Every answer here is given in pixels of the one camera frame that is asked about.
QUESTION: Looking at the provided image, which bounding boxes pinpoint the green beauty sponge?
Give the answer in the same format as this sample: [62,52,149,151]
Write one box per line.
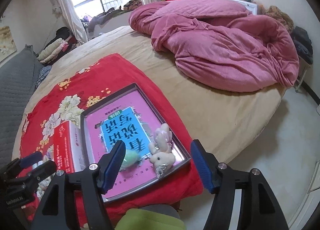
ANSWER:
[120,149,140,171]

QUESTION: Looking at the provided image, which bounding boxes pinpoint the plush bunny pink bow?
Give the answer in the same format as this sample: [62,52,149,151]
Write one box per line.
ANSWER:
[148,123,176,179]

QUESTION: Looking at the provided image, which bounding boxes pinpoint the brown clothes pile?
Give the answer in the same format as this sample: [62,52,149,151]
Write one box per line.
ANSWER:
[258,5,294,33]

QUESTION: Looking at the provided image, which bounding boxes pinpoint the clothes on window sill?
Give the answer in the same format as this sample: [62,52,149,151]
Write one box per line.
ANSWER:
[85,0,143,33]

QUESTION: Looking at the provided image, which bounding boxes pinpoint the wall painting panels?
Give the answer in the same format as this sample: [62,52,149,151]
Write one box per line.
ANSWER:
[0,26,17,62]

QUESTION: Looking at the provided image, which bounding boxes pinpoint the white curtain left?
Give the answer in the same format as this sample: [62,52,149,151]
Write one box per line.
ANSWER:
[51,0,88,45]

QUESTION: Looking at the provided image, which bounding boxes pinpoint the red floral blanket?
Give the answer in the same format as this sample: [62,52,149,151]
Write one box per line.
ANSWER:
[20,53,203,224]

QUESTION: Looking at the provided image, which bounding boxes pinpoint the folded clothes stack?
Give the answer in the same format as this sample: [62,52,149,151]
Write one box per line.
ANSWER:
[37,26,78,66]

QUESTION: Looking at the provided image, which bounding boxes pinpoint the grey quilted headboard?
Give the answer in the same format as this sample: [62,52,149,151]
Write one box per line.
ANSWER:
[0,45,43,167]

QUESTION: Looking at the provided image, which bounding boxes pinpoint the blue patterned cloth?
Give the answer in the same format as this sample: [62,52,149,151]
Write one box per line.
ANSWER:
[35,65,52,89]

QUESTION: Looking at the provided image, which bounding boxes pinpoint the red tissue pack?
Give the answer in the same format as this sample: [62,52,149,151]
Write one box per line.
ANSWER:
[53,121,86,173]

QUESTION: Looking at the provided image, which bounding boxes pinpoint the pink quilted duvet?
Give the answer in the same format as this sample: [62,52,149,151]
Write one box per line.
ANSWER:
[129,0,299,92]

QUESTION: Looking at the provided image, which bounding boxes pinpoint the beige bed sheet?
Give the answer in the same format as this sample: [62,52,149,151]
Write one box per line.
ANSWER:
[23,26,285,162]

